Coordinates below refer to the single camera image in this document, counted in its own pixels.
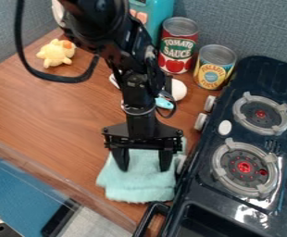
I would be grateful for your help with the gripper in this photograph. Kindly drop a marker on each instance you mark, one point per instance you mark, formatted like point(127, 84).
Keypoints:
point(142, 132)

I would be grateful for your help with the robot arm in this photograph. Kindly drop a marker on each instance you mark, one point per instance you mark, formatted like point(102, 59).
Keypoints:
point(109, 27)

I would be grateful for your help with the light blue cloth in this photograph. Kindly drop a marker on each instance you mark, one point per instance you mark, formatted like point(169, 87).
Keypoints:
point(144, 183)

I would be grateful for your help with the white toy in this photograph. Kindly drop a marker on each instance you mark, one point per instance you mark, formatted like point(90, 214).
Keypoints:
point(178, 89)

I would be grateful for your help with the toy stove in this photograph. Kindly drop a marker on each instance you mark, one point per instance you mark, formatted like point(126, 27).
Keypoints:
point(249, 154)

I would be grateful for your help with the yellow can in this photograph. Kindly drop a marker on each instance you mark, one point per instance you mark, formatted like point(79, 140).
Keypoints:
point(214, 68)

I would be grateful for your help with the red tomato sauce can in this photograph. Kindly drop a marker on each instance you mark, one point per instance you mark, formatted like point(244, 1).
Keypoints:
point(178, 46)

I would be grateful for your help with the yellow plush toy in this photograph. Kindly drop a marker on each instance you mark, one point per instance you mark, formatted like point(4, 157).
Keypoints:
point(56, 53)

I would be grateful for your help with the teal toy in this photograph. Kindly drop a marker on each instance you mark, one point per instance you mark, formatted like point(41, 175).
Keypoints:
point(156, 14)

